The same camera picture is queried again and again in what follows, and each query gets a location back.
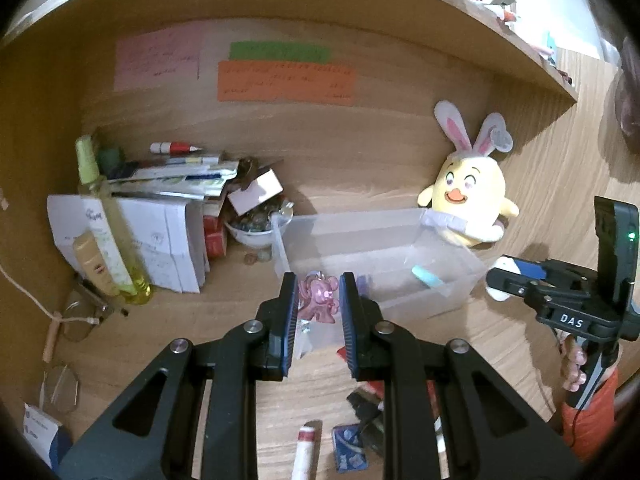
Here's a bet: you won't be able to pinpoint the yellow-green spray bottle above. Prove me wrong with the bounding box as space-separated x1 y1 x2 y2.
75 135 152 306

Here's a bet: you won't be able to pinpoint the person's right forearm orange sleeve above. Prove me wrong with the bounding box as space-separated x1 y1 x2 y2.
560 367 623 462

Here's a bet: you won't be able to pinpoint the person's right hand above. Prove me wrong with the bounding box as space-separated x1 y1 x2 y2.
560 332 590 392

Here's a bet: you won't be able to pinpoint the small red carton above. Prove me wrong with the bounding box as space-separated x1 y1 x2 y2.
202 215 229 260

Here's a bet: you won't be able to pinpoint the white tube red band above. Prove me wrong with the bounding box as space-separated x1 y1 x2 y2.
291 425 317 480

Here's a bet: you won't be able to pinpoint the blue printed packet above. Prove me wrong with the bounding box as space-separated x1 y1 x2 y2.
332 424 372 474

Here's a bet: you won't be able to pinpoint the stack of white cartons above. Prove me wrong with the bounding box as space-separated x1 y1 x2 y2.
47 194 209 294

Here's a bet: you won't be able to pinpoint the small teal eraser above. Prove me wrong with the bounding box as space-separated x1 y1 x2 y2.
411 266 444 289

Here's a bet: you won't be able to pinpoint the wooden stick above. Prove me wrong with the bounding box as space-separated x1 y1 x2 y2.
42 312 63 364

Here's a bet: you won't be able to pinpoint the white and blue carton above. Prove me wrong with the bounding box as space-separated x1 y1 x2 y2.
22 402 74 469

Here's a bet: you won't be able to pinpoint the pink paper note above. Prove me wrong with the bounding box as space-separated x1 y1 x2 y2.
115 25 203 92

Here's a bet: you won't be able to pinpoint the green paper note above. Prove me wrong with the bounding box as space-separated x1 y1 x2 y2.
229 41 332 64

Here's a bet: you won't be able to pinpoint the clear plastic storage box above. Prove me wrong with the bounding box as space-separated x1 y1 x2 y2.
270 208 489 361

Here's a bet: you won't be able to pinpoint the orange paper note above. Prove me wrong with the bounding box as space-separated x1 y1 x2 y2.
217 61 356 106

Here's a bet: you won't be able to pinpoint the white bowl of beads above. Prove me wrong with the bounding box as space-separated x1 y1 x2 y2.
223 209 294 249

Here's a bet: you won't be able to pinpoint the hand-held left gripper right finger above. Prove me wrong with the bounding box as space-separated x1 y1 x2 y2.
339 272 583 480

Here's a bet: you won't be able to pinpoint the beige cosmetic tube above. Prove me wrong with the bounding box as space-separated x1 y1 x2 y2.
72 232 123 297

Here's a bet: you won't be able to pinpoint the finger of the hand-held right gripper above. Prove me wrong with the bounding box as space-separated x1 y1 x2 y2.
514 258 556 282
486 268 540 302

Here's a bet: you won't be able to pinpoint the yellow chick plush bunny ears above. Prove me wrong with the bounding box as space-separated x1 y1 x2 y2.
417 101 521 249

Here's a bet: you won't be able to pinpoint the pink bear charm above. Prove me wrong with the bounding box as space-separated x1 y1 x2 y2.
298 274 341 325

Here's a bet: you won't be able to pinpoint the pink and white small box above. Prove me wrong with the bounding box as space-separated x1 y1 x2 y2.
227 169 284 216

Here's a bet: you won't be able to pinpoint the white cable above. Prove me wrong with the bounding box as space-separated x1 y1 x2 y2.
0 262 99 326

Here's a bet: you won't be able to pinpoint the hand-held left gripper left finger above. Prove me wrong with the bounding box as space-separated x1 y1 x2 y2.
59 272 301 480

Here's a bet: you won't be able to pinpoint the red and white marker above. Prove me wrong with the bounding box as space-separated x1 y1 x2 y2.
150 141 204 155

